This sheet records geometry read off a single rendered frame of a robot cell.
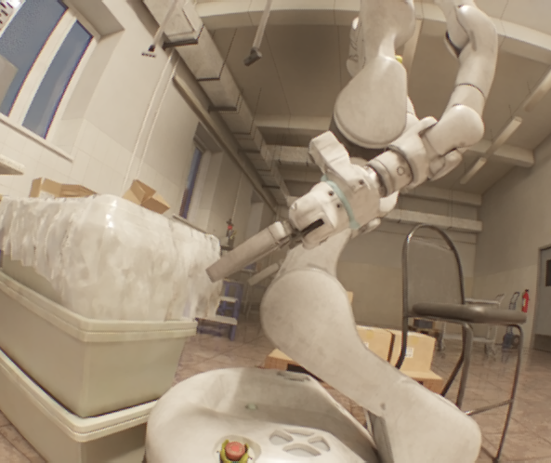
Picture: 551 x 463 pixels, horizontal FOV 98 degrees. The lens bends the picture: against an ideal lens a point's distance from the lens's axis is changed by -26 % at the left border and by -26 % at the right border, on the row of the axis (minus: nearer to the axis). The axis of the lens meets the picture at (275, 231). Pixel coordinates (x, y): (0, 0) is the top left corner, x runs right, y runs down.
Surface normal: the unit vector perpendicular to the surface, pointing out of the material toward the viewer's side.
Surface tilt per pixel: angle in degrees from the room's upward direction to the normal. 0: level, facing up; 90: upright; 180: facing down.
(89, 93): 90
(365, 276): 90
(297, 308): 90
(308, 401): 73
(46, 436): 96
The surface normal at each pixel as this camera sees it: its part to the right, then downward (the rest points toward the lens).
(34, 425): -0.35, -0.12
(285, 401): 0.02, -0.45
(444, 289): 0.31, -0.34
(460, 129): -0.15, -0.04
